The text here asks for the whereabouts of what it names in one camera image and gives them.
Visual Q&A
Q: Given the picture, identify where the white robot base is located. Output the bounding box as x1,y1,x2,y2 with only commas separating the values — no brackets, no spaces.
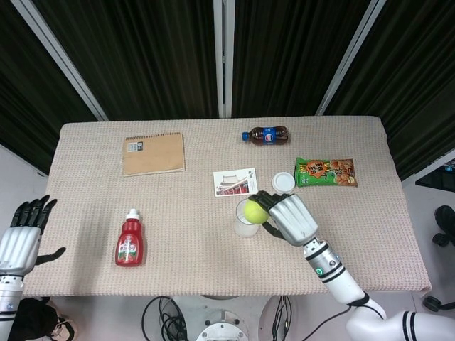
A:
169,294,282,341

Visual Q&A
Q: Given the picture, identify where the black cable bundle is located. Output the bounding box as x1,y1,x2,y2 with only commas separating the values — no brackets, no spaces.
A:
270,295,296,341
141,296,188,341

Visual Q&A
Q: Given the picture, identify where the green snack bag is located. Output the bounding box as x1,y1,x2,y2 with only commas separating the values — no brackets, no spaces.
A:
293,157,358,188

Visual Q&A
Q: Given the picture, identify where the clear plastic cup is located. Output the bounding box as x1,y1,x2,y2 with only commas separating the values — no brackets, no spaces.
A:
234,198,266,238

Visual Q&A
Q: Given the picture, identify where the postcard with temple picture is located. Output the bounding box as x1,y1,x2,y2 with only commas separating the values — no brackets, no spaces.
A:
213,168,259,197

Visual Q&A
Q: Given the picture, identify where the beige woven tablecloth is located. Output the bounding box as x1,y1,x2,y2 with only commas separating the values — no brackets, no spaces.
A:
25,114,433,297

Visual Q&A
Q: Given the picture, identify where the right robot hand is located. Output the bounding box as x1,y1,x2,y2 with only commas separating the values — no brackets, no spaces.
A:
247,190,319,247

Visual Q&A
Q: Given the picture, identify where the yellow tennis ball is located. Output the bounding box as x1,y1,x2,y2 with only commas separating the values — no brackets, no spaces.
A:
243,200,269,225

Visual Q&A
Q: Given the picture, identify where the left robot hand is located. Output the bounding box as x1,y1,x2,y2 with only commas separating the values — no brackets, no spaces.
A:
0,195,67,276

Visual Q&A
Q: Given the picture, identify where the black bag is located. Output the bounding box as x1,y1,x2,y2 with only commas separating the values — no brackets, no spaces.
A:
9,296,77,341

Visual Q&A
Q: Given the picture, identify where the brown spiral notebook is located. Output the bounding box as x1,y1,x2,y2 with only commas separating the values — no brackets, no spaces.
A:
122,131,187,177

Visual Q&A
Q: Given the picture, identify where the white round lid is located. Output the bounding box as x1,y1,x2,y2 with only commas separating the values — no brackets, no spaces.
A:
271,171,296,195

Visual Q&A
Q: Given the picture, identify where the red ketchup bottle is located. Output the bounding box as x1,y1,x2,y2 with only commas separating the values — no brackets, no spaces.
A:
114,208,146,267

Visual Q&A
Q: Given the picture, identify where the cola bottle blue cap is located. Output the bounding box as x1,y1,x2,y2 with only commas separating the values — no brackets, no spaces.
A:
242,126,289,146

